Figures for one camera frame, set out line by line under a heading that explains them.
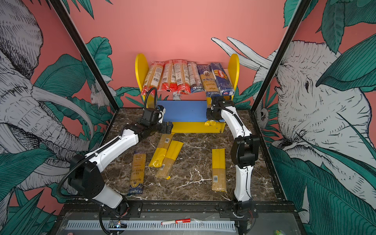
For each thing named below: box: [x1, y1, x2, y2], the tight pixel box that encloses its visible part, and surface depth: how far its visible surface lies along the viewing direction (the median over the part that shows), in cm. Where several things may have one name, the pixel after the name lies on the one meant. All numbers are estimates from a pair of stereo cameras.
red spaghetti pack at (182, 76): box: [172, 59, 191, 95], surface depth 76 cm
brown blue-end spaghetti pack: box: [128, 150, 147, 196], surface depth 85 cm
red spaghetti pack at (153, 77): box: [141, 60, 165, 96], surface depth 78 cm
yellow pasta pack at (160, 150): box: [148, 132, 175, 168], surface depth 95 cm
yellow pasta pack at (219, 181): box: [211, 148, 228, 193], surface depth 88 cm
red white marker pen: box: [161, 218, 192, 226], surface depth 72 cm
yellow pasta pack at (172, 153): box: [155, 140, 185, 180], surface depth 91 cm
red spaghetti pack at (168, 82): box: [161, 59, 178, 93], surface depth 77 cm
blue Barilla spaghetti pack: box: [210, 62, 235, 96], surface depth 76 cm
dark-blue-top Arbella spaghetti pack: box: [196, 64, 221, 97], surface depth 76 cm
